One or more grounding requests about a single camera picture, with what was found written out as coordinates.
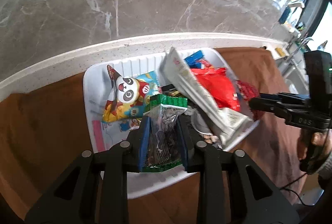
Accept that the white and red snack packet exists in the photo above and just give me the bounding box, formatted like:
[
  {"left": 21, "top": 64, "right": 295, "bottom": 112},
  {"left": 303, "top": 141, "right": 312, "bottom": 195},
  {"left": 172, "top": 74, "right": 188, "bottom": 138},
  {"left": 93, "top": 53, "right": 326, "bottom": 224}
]
[{"left": 159, "top": 47, "right": 260, "bottom": 145}]

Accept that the black snack packet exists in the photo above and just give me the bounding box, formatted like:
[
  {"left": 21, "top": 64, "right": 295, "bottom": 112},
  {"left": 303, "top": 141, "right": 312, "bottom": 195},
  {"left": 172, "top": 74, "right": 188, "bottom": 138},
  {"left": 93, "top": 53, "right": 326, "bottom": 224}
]
[{"left": 161, "top": 84, "right": 182, "bottom": 97}]

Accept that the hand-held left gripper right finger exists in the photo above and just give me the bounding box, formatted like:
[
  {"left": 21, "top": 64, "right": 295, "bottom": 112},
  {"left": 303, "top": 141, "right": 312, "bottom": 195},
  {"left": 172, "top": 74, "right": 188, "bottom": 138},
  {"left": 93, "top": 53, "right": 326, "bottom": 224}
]
[{"left": 176, "top": 115, "right": 300, "bottom": 224}]

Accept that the person's right hand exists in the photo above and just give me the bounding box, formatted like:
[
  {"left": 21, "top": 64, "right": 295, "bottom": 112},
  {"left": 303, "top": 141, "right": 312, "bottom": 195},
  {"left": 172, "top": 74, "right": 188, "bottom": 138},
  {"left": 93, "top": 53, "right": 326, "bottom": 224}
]
[{"left": 297, "top": 132, "right": 330, "bottom": 160}]

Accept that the person's right forearm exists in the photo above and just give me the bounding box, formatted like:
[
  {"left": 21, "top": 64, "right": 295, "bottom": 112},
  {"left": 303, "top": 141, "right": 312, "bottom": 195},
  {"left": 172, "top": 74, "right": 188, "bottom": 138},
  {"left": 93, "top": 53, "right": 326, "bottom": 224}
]
[{"left": 318, "top": 151, "right": 332, "bottom": 189}]

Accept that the small dark red snack packet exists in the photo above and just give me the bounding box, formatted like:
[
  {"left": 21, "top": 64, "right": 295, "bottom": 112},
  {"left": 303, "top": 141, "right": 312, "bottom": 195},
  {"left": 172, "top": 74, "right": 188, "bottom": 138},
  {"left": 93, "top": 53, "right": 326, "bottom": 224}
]
[{"left": 235, "top": 79, "right": 262, "bottom": 121}]

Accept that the blue bread packet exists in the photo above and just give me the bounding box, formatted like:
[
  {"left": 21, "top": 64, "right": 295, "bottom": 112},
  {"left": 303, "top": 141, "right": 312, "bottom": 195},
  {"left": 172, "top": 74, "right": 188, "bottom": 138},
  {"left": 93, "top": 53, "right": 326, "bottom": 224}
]
[{"left": 184, "top": 50, "right": 208, "bottom": 69}]

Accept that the clear green snack packet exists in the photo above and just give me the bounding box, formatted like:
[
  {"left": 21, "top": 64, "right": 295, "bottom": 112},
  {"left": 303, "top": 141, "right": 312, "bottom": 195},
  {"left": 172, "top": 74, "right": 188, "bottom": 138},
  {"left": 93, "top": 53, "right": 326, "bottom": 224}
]
[{"left": 141, "top": 94, "right": 188, "bottom": 173}]

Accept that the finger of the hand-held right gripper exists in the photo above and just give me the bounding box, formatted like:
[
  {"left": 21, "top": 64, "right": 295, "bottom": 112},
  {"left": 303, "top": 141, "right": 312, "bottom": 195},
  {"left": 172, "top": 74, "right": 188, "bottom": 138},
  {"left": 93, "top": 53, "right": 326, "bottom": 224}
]
[
  {"left": 248, "top": 98, "right": 295, "bottom": 121},
  {"left": 259, "top": 93, "right": 312, "bottom": 103}
]

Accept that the light purple snack packet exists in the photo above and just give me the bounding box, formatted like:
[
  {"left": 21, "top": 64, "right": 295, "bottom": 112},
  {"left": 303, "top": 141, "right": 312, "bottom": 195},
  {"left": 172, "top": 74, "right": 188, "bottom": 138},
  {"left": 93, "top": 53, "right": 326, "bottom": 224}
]
[{"left": 92, "top": 119, "right": 142, "bottom": 152}]

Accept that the steel faucet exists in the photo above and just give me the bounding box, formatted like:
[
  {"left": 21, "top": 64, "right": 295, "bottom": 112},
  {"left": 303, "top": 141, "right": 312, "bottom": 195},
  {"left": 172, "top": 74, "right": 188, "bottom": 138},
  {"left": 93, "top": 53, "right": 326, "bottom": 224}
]
[{"left": 281, "top": 37, "right": 315, "bottom": 77}]

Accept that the black cable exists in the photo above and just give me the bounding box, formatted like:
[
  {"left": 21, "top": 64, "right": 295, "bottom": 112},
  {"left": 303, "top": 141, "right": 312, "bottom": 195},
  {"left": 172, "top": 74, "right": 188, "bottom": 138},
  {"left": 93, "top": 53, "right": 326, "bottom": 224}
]
[{"left": 281, "top": 172, "right": 325, "bottom": 206}]

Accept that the white plastic tray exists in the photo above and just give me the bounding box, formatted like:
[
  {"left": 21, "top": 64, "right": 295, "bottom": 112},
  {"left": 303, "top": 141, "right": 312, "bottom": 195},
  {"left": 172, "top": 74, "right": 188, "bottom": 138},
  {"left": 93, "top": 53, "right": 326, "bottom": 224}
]
[{"left": 83, "top": 47, "right": 260, "bottom": 200}]

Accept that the large red snack packet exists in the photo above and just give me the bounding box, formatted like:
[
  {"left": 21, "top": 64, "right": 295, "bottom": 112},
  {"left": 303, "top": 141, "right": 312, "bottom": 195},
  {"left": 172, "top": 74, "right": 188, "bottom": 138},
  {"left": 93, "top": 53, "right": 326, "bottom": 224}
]
[{"left": 190, "top": 66, "right": 242, "bottom": 112}]

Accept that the blue cartoon snack packet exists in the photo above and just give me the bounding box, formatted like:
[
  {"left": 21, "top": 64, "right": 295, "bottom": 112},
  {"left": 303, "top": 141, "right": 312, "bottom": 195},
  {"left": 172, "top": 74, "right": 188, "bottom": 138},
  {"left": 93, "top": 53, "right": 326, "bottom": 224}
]
[{"left": 102, "top": 65, "right": 160, "bottom": 123}]

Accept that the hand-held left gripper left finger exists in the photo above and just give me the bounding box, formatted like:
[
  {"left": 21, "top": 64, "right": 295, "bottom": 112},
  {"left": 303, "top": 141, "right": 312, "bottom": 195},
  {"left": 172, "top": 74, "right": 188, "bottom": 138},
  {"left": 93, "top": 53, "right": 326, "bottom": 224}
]
[{"left": 24, "top": 116, "right": 152, "bottom": 224}]

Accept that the blue mesh holder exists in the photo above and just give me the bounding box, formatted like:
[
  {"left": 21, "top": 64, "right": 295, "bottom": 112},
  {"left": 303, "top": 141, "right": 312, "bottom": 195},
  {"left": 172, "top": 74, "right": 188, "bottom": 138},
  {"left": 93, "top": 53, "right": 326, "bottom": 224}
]
[{"left": 279, "top": 7, "right": 292, "bottom": 25}]

